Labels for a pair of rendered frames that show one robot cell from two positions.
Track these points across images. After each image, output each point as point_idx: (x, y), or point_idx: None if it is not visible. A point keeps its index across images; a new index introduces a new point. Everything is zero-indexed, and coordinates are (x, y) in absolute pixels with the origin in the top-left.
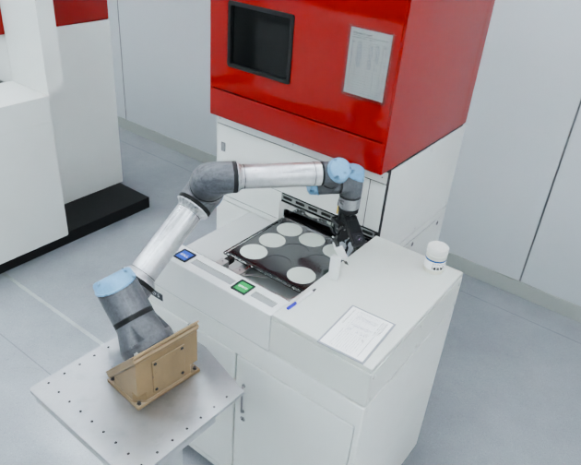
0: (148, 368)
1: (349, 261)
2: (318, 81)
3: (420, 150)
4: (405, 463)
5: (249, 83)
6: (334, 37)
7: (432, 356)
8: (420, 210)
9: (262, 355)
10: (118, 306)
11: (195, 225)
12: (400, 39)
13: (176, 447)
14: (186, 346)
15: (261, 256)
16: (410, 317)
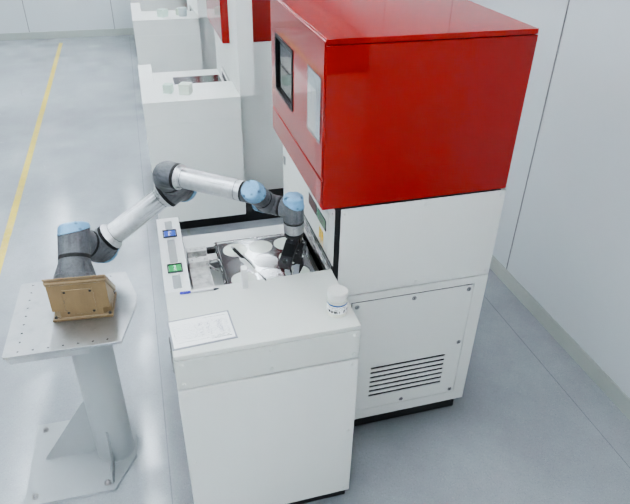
0: (59, 294)
1: (276, 280)
2: (300, 113)
3: (399, 200)
4: (335, 502)
5: (282, 106)
6: (304, 74)
7: (327, 397)
8: (421, 265)
9: None
10: (59, 245)
11: (160, 209)
12: (323, 83)
13: (45, 352)
14: (95, 291)
15: (234, 255)
16: (257, 338)
